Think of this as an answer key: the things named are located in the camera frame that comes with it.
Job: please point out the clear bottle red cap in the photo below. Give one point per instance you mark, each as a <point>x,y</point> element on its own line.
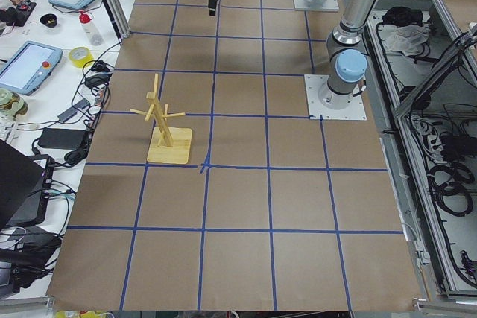
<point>90,29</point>

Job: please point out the yellow tape roll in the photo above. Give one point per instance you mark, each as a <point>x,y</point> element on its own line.
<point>80,57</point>

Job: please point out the wooden mug tree stand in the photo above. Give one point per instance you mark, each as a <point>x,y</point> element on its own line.
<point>168,145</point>

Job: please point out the small black bowl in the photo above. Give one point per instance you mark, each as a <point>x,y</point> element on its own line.
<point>49,20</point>

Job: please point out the white crumpled cloth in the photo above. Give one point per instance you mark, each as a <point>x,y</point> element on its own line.
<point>408,40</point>

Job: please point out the near blue teach pendant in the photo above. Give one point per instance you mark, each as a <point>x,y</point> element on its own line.
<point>29,67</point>

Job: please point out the black power adapter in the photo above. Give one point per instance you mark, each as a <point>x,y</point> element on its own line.
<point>57,138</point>

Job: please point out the black laptop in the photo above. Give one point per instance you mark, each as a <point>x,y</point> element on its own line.
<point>24,184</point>

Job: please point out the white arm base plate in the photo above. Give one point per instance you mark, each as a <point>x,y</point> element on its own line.
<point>323,104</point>
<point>317,5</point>

